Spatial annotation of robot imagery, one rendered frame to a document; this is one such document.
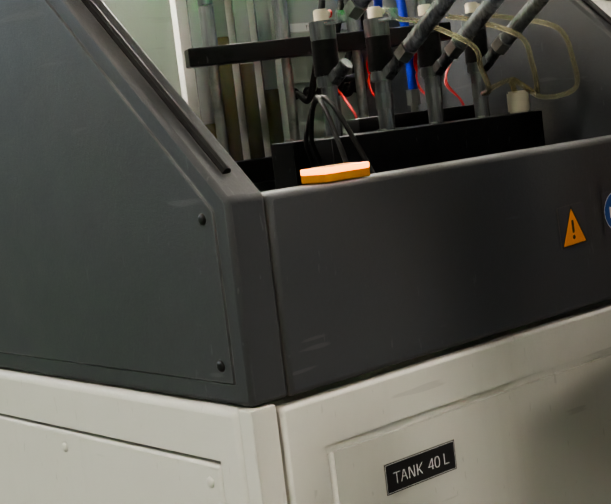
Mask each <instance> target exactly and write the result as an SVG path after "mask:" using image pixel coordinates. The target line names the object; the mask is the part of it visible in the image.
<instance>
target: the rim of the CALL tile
mask: <svg viewBox="0 0 611 504"><path fill-rule="evenodd" d="M367 167H369V162H360V163H354V164H347V165H341V166H334V167H328V168H318V169H304V170H300V174H301V176H305V175H320V174H329V173H335V172H342V171H348V170H354V169H361V168H367Z"/></svg>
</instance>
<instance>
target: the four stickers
mask: <svg viewBox="0 0 611 504"><path fill-rule="evenodd" d="M602 199H603V209H604V219H605V228H606V234H607V233H611V191H610V192H606V193H602ZM557 210H558V218H559V226H560V234H561V242H562V250H566V249H569V248H572V247H575V246H578V245H581V244H584V243H587V242H588V237H587V229H586V221H585V213H584V205H583V202H579V203H576V204H572V205H569V206H566V207H562V208H559V209H557Z"/></svg>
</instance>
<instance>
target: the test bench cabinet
mask: <svg viewBox="0 0 611 504"><path fill-rule="evenodd" d="M608 303H611V299H609V300H606V301H603V302H599V303H596V304H593V305H589V306H586V307H583V308H580V309H576V310H573V311H570V312H566V313H563V314H560V315H557V316H553V317H550V318H547V319H543V320H540V321H537V322H533V323H530V324H527V325H524V326H520V327H517V328H514V329H510V330H507V331H504V332H501V333H497V334H494V335H491V336H487V337H484V338H481V339H477V340H474V341H471V342H468V343H464V344H461V345H458V346H454V347H451V348H448V349H445V350H441V351H438V352H435V353H431V354H428V355H425V356H421V357H418V358H415V359H412V360H408V361H405V362H402V363H398V364H395V365H392V366H389V367H385V368H382V369H379V370H375V371H372V372H369V373H365V374H362V375H359V376H356V377H352V378H349V379H346V380H342V381H339V382H336V383H333V384H329V385H326V386H323V387H319V388H316V389H313V390H309V391H306V392H303V393H300V394H296V395H293V396H289V395H287V396H286V397H284V398H282V399H279V400H275V401H272V402H269V403H265V404H262V405H259V406H256V407H249V406H243V405H236V404H230V403H224V402H217V401H211V400H205V399H198V398H192V397H186V396H179V395H173V394H167V393H160V392H154V391H148V390H141V389H135V388H129V387H122V386H116V385H110V384H103V383H97V382H91V381H84V380H78V379H71V378H65V377H59V376H52V375H46V374H40V373H33V372H27V371H21V370H14V369H8V368H2V367H0V504H287V496H286V488H285V480H284V472H283V464H282V456H281V448H280V439H279V431H278V423H277V415H276V407H275V406H276V405H279V404H282V403H286V402H289V401H292V400H296V399H299V398H302V397H305V396H309V395H312V394H315V393H318V392H322V391H325V390H328V389H331V388H335V387H338V386H341V385H344V384H348V383H351V382H354V381H357V380H361V379H364V378H367V377H370V376H374V375H377V374H380V373H384V372H387V371H390V370H393V369H397V368H400V367H403V366H406V365H410V364H413V363H416V362H419V361H423V360H426V359H429V358H432V357H436V356H439V355H442V354H445V353H449V352H452V351H455V350H458V349H462V348H465V347H468V346H472V345H475V344H478V343H481V342H485V341H488V340H491V339H494V338H498V337H501V336H504V335H507V334H511V333H514V332H517V331H520V330H524V329H527V328H530V327H533V326H537V325H540V324H543V323H546V322H550V321H553V320H556V319H560V318H563V317H566V316H569V315H573V314H576V313H579V312H582V311H586V310H589V309H592V308H595V307H599V306H602V305H605V304H608Z"/></svg>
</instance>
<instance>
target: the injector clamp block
mask: <svg viewBox="0 0 611 504"><path fill-rule="evenodd" d="M528 111H529V110H528ZM354 135H355V136H356V138H357V140H358V142H359V144H360V145H361V147H362V149H363V151H364V152H365V154H366V156H367V158H368V160H369V162H370V163H371V165H372V167H373V169H374V171H375V172H376V173H380V172H386V171H392V170H398V169H404V168H410V167H416V166H422V165H429V164H435V163H441V162H447V161H453V160H459V159H465V158H472V157H478V156H484V155H490V154H496V153H502V152H508V151H514V150H521V149H527V148H533V147H539V146H545V139H544V129H543V119H542V111H541V110H537V111H529V112H521V113H512V114H503V115H500V114H499V115H490V116H488V117H485V116H484V115H483V116H477V118H467V119H460V120H452V121H445V122H443V123H438V122H429V124H422V125H415V126H407V127H400V128H396V129H391V130H386V128H385V129H378V130H377V131H369V132H362V133H354ZM339 137H340V139H341V142H342V145H343V148H344V150H345V153H346V156H347V159H348V161H349V163H350V162H363V160H362V158H361V156H360V154H359V153H358V151H357V149H356V147H355V145H354V144H353V142H352V140H351V138H350V136H349V135H348V134H346V133H343V136H339ZM314 141H315V145H316V148H317V150H318V153H319V155H320V157H321V159H322V164H321V165H319V164H318V162H317V159H316V157H315V155H314V153H313V150H312V148H311V145H310V141H309V139H308V143H309V148H310V151H311V153H312V156H313V158H314V166H311V164H310V161H309V158H308V156H307V153H306V150H305V147H304V142H303V140H299V141H293V140H285V141H284V143H276V144H272V145H271V153H272V161H273V170H274V178H275V186H276V189H281V188H288V187H294V186H300V185H306V184H302V182H301V174H300V170H304V169H310V168H314V167H321V166H328V165H334V164H341V163H343V160H342V158H341V155H340V152H339V149H338V147H337V144H336V141H335V138H334V137H333V136H324V137H321V138H314Z"/></svg>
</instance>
